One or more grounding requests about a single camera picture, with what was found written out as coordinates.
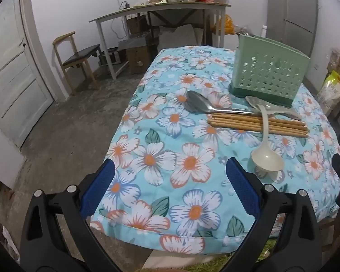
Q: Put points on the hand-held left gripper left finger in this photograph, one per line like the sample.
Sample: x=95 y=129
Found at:
x=97 y=187

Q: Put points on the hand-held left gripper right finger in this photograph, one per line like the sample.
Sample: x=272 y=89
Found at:
x=242 y=187

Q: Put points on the cream plastic ladle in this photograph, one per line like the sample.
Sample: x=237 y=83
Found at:
x=267 y=161

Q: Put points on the pile of bamboo chopsticks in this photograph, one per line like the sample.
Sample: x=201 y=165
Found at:
x=238 y=123

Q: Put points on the large metal spoon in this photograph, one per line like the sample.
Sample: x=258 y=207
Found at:
x=272 y=104
x=199 y=102

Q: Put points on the green perforated utensil holder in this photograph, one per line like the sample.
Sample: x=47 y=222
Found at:
x=269 y=73

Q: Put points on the floral blue blanket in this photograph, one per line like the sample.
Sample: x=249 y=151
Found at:
x=172 y=158

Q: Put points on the green shaggy mat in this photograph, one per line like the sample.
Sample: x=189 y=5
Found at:
x=215 y=265

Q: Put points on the yellow and white sack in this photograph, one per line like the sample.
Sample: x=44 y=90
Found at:
x=333 y=87

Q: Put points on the black crate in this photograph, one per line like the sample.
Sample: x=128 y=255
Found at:
x=110 y=56

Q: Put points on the wooden chair with dark seat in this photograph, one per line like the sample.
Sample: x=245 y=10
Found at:
x=79 y=55

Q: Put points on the brown cardboard box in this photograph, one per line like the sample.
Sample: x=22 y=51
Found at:
x=137 y=58

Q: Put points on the white panel door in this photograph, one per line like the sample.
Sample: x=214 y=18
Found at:
x=11 y=76

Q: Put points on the grey flat box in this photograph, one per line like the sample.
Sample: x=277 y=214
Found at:
x=131 y=42

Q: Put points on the yellow plastic bag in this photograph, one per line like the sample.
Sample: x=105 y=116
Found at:
x=225 y=25

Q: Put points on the grey cushion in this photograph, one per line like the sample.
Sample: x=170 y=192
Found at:
x=177 y=36

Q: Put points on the small cardboard box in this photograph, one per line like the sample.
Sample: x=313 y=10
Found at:
x=136 y=24

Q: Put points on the long grey desk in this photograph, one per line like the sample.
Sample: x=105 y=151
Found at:
x=158 y=7

